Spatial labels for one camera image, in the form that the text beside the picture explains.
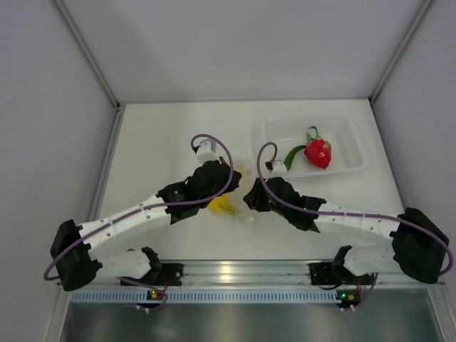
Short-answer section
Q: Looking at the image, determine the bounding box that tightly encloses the clear zip top bag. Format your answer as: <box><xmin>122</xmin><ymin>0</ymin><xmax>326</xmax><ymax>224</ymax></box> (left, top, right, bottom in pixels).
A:
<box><xmin>212</xmin><ymin>157</ymin><xmax>255</xmax><ymax>224</ymax></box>

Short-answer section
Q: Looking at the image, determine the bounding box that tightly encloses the green fake chili pepper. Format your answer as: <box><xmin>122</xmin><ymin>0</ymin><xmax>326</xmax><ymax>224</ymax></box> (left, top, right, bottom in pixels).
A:
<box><xmin>284</xmin><ymin>145</ymin><xmax>306</xmax><ymax>171</ymax></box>

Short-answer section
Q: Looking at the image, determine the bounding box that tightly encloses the red fake dragon fruit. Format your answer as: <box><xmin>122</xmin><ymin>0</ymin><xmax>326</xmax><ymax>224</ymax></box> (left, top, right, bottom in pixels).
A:
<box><xmin>304</xmin><ymin>126</ymin><xmax>332</xmax><ymax>170</ymax></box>

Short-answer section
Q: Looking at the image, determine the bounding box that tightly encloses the yellow fake banana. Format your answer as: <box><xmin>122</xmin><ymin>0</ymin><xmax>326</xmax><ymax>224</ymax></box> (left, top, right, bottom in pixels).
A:
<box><xmin>208</xmin><ymin>194</ymin><xmax>238</xmax><ymax>215</ymax></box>

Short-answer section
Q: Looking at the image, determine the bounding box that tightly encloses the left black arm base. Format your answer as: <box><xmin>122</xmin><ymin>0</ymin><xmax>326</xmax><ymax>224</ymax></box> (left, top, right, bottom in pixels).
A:
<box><xmin>128</xmin><ymin>262</ymin><xmax>184</xmax><ymax>287</ymax></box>

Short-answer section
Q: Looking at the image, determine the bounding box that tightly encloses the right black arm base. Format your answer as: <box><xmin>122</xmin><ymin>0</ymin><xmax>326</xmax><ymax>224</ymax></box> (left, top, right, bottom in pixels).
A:
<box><xmin>309</xmin><ymin>262</ymin><xmax>353</xmax><ymax>286</ymax></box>

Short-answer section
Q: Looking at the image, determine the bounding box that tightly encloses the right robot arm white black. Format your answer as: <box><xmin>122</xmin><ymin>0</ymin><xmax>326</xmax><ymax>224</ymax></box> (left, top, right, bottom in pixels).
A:
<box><xmin>244</xmin><ymin>177</ymin><xmax>449</xmax><ymax>284</ymax></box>

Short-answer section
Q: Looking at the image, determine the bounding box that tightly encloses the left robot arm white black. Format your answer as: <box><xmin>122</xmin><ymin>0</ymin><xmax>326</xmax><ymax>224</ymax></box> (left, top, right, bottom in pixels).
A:
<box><xmin>50</xmin><ymin>160</ymin><xmax>242</xmax><ymax>291</ymax></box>

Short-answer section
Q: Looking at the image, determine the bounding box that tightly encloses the clear plastic basket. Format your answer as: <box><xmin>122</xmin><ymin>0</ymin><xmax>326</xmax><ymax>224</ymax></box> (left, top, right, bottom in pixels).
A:
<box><xmin>252</xmin><ymin>114</ymin><xmax>366</xmax><ymax>179</ymax></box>

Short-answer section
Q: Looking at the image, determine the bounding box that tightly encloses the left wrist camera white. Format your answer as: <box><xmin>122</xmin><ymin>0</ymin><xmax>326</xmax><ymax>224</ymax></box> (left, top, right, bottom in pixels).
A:
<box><xmin>193</xmin><ymin>139</ymin><xmax>217</xmax><ymax>165</ymax></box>

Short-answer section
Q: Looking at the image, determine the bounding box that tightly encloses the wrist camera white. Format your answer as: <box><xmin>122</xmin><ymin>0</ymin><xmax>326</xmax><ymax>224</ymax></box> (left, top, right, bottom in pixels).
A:
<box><xmin>193</xmin><ymin>139</ymin><xmax>217</xmax><ymax>165</ymax></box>
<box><xmin>265</xmin><ymin>160</ymin><xmax>288</xmax><ymax>177</ymax></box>

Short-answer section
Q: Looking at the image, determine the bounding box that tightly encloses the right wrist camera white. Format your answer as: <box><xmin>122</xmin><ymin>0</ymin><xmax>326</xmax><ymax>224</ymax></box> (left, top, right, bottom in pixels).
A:
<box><xmin>265</xmin><ymin>160</ymin><xmax>288</xmax><ymax>177</ymax></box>

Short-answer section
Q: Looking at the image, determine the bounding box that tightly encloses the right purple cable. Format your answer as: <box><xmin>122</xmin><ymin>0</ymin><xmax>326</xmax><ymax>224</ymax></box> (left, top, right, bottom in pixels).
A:
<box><xmin>256</xmin><ymin>142</ymin><xmax>454</xmax><ymax>311</ymax></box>

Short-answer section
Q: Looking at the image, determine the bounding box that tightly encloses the aluminium mounting rail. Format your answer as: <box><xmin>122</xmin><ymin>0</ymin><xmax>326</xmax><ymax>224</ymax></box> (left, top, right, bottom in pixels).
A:
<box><xmin>56</xmin><ymin>259</ymin><xmax>446</xmax><ymax>288</ymax></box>

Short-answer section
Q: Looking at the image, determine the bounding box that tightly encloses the white slotted cable duct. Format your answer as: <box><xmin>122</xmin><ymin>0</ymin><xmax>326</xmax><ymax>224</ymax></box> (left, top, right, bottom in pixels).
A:
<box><xmin>71</xmin><ymin>289</ymin><xmax>341</xmax><ymax>304</ymax></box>

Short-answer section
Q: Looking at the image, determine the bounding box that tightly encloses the left aluminium frame post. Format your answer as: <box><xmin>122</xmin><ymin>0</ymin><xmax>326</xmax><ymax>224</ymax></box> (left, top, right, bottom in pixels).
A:
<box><xmin>53</xmin><ymin>0</ymin><xmax>122</xmax><ymax>110</ymax></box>

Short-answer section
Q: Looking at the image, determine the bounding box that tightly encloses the aluminium frame post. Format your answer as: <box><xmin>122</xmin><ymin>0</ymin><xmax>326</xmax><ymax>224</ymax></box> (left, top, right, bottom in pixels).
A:
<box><xmin>368</xmin><ymin>0</ymin><xmax>439</xmax><ymax>104</ymax></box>
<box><xmin>53</xmin><ymin>0</ymin><xmax>122</xmax><ymax>110</ymax></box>

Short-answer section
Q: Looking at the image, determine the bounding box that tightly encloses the right aluminium frame post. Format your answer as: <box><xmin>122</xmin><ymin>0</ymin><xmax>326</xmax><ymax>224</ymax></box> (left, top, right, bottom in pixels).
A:
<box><xmin>368</xmin><ymin>0</ymin><xmax>439</xmax><ymax>104</ymax></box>

